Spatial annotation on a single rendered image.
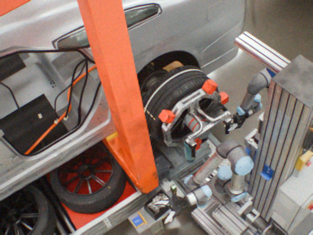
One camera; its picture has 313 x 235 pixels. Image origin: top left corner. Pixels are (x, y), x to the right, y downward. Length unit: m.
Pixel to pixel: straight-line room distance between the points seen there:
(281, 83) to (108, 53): 0.86
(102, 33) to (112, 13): 0.11
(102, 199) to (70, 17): 1.54
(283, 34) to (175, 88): 2.47
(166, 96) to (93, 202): 1.08
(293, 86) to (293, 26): 3.41
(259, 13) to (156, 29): 2.77
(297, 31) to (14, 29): 3.69
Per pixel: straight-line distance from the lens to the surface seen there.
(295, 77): 2.10
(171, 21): 3.01
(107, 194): 3.47
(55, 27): 2.69
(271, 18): 5.49
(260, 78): 2.91
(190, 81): 3.15
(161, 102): 3.11
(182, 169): 3.87
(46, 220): 3.53
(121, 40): 2.04
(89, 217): 3.68
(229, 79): 4.69
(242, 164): 2.43
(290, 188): 2.65
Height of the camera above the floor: 3.59
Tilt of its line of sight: 54 degrees down
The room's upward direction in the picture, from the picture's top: 9 degrees counter-clockwise
